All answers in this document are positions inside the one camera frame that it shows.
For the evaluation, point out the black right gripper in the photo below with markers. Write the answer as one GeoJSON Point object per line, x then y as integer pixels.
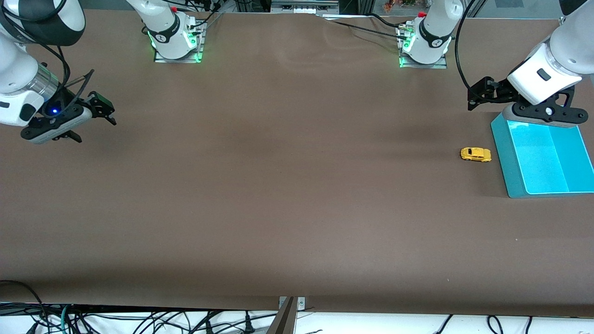
{"type": "Point", "coordinates": [67, 101]}

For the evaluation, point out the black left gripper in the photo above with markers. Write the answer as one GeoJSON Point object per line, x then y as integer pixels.
{"type": "Point", "coordinates": [500, 89]}

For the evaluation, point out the yellow toy beetle car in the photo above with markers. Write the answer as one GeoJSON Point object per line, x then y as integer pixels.
{"type": "Point", "coordinates": [475, 154]}

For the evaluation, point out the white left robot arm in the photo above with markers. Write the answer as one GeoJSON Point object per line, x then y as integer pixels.
{"type": "Point", "coordinates": [434, 35]}

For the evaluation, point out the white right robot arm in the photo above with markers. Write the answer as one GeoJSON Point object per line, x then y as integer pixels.
{"type": "Point", "coordinates": [167, 35]}

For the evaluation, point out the teal plastic bin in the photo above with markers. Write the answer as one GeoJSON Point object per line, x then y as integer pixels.
{"type": "Point", "coordinates": [543, 162]}

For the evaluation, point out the orange background objects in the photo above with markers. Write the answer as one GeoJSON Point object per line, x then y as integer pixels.
{"type": "Point", "coordinates": [399, 4]}

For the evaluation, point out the grey background device box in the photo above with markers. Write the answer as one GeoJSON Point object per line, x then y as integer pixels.
{"type": "Point", "coordinates": [304, 5]}

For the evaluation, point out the black floor power plug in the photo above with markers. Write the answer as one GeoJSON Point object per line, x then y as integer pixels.
{"type": "Point", "coordinates": [248, 324]}

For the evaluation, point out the brown table leg beam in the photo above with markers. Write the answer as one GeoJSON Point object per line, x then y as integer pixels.
{"type": "Point", "coordinates": [284, 322]}

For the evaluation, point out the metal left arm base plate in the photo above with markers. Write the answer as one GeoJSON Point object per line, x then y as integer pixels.
{"type": "Point", "coordinates": [442, 65]}

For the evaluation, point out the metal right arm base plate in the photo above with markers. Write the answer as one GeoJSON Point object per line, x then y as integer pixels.
{"type": "Point", "coordinates": [185, 59]}

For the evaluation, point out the silver table edge bracket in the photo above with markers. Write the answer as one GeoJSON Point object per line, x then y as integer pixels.
{"type": "Point", "coordinates": [300, 303]}

